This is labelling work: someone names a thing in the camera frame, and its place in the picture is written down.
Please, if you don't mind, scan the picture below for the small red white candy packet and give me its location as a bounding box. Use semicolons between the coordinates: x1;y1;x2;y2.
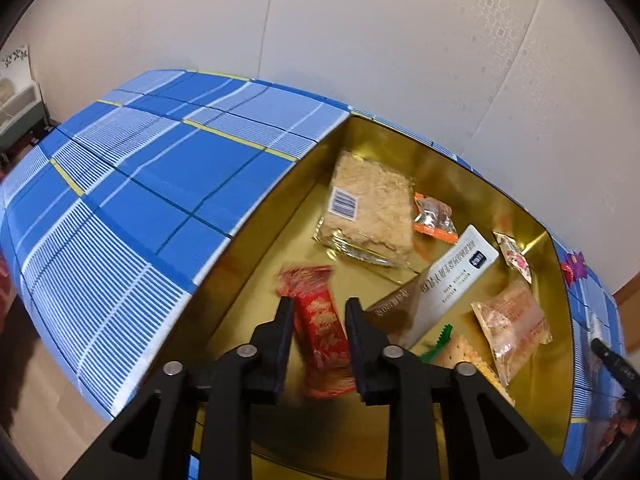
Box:
492;230;533;286

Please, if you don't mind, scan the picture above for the grey-green cabinet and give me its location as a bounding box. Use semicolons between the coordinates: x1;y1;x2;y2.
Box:
0;77;51;153

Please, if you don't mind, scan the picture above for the gold-lined brown box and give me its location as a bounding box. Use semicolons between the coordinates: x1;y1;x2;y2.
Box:
187;115;576;480

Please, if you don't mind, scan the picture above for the green cracker packet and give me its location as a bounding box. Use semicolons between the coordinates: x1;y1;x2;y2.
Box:
419;324;516;408

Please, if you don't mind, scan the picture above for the clear orange floss packet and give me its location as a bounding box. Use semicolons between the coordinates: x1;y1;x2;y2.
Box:
470;277;553;386

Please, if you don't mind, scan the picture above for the purple snack packet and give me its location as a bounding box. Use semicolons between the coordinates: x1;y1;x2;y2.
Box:
560;251;587;285

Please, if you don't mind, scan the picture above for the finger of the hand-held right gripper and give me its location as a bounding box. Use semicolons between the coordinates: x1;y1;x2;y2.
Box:
590;337;640;391

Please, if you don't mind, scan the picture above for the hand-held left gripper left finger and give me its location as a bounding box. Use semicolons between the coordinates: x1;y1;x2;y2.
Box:
65;297;295;480

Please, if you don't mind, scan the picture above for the clear floss cake packet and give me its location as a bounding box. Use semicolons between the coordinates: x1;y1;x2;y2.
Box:
312;150;418;268

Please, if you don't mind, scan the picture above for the blue plaid bedsheet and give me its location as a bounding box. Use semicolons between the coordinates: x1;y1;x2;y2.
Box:
0;69;626;480

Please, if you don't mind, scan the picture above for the small orange snack packet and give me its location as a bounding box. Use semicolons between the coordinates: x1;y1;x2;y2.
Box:
412;191;460;244

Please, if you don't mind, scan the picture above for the long white snack packet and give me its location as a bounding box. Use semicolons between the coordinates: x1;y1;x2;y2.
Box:
367;224;501;348

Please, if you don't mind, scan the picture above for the red gold snack packet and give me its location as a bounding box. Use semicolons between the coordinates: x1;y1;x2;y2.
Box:
276;266;358;401

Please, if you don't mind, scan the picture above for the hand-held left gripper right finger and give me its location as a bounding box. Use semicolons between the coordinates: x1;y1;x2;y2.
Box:
346;298;573;480

